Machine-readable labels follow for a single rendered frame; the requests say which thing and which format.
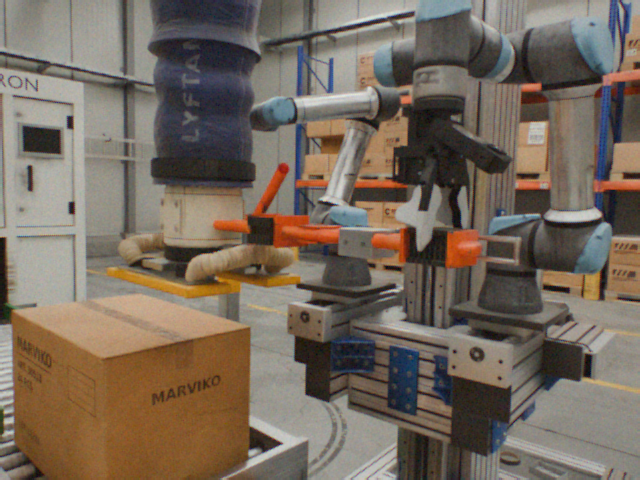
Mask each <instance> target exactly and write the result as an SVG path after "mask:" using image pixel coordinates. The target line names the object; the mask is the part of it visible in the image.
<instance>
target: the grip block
mask: <svg viewBox="0 0 640 480"><path fill-rule="evenodd" d="M247 224H248V234H247V243H248V244H249V245H252V244H261V245H268V246H273V243H274V248H289V247H303V246H308V243H301V242H297V240H301V239H292V238H285V237H283V235H282V228H283V227H284V226H296V227H298V225H309V215H283V214H282V213H249V214H248V219H247Z"/></svg>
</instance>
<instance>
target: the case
mask: <svg viewBox="0 0 640 480"><path fill-rule="evenodd" d="M11 343H12V379H13V415H14V443H15V444H16V445H17V446H18V447H19V448H20V449H21V450H22V451H23V452H24V454H25V455H26V456H27V457H28V458H29V459H30V460H31V461H32V462H33V463H34V464H35V465H36V466H37V467H38V468H39V469H40V470H41V471H42V472H43V473H44V474H45V475H46V476H47V477H48V478H49V479H50V480H205V479H207V478H210V477H212V476H214V475H216V474H219V473H221V472H223V471H225V470H228V469H230V468H232V467H234V466H236V465H239V464H241V463H243V462H245V461H248V460H249V434H250V366H251V326H249V325H246V324H242V323H239V322H236V321H232V320H229V319H226V318H222V317H219V316H215V315H212V314H209V313H205V312H202V311H199V310H195V309H194V310H192V309H189V308H185V307H182V306H178V305H175V304H172V303H168V302H165V301H163V300H159V299H156V298H153V297H149V296H146V295H143V294H136V295H128V296H120V297H113V298H105V299H97V300H89V301H81V302H73V303H66V304H58V305H50V306H42V307H34V308H26V309H19V310H12V332H11Z"/></svg>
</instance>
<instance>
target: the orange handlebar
mask: <svg viewBox="0 0 640 480"><path fill-rule="evenodd" d="M247 219H248V213H245V220H237V219H232V220H220V219H217V220H215V221H214V222H213V227H214V229H216V230H223V231H232V232H241V233H248V224H247ZM341 227H342V226H337V225H328V224H317V223H312V225H298V227H296V226H284V227H283V228H282V235H283V237H285V238H292V239H301V240H297V242H301V243H310V244H323V245H328V244H332V243H336V244H339V228H341ZM399 238H400V234H396V233H390V234H389V235H385V234H376V235H374V237H373V239H372V241H371V242H372V244H373V246H374V247H375V248H380V249H388V250H397V251H399ZM482 250H483V248H482V245H481V244H480V243H479V242H477V241H475V240H474V241H462V242H460V243H459V245H458V247H457V254H458V256H459V257H462V258H471V257H477V256H479V255H480V254H481V253H482Z"/></svg>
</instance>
